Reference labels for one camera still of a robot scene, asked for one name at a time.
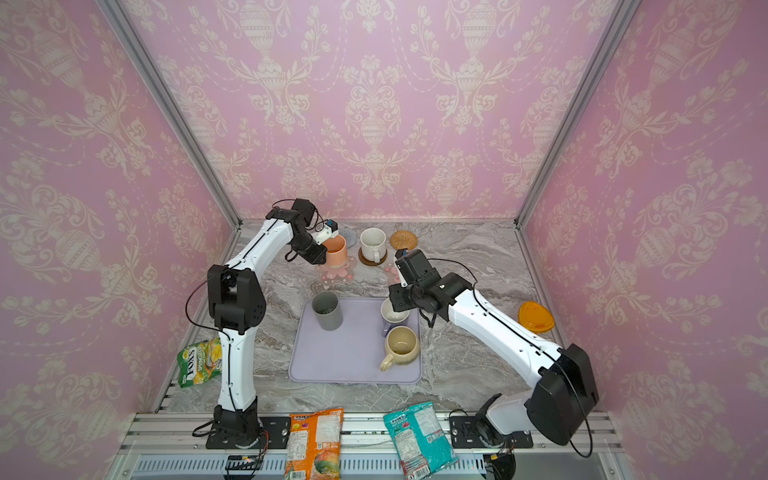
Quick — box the pink flower silicone coaster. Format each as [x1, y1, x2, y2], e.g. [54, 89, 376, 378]
[384, 262, 401, 285]

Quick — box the peach orange mug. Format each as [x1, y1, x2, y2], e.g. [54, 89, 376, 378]
[323, 235, 348, 269]

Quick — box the lavender mug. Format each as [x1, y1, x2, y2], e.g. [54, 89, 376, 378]
[380, 299, 410, 337]

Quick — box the brown wooden round coaster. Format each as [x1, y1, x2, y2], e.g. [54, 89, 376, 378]
[357, 247, 389, 267]

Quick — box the white mug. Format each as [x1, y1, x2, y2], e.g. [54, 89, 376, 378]
[360, 227, 387, 262]

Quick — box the blue woven round coaster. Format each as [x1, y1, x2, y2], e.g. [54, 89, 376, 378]
[340, 228, 358, 248]

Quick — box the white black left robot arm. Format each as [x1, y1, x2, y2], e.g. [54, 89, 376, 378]
[206, 215, 338, 450]

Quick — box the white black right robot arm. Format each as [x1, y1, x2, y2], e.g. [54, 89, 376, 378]
[389, 273, 599, 446]

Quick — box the woven rattan round coaster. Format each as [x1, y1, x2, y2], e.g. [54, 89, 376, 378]
[389, 230, 418, 250]

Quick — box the beige yellow mug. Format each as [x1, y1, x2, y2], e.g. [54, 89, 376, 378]
[379, 326, 420, 372]

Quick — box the grey mug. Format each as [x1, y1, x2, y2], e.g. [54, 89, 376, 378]
[311, 291, 343, 331]

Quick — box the lavender silicone tray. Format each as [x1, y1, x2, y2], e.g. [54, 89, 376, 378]
[288, 297, 422, 384]

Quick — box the teal snack bag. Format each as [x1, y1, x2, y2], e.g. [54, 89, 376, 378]
[383, 402, 458, 480]

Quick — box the green snack packet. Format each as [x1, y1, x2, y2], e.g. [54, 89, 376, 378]
[176, 337, 222, 388]

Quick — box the orange snack bag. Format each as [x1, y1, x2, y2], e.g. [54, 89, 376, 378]
[283, 408, 344, 480]

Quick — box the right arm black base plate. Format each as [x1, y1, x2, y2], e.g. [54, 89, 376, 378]
[448, 415, 534, 450]

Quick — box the aluminium frame post left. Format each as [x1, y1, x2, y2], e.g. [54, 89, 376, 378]
[96, 0, 242, 230]

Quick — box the aluminium frame post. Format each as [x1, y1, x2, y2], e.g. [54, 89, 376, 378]
[96, 0, 242, 230]
[516, 0, 641, 231]

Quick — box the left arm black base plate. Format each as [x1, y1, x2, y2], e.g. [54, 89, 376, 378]
[205, 416, 290, 450]

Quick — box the aluminium frame post right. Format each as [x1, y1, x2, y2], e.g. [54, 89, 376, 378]
[516, 0, 641, 231]

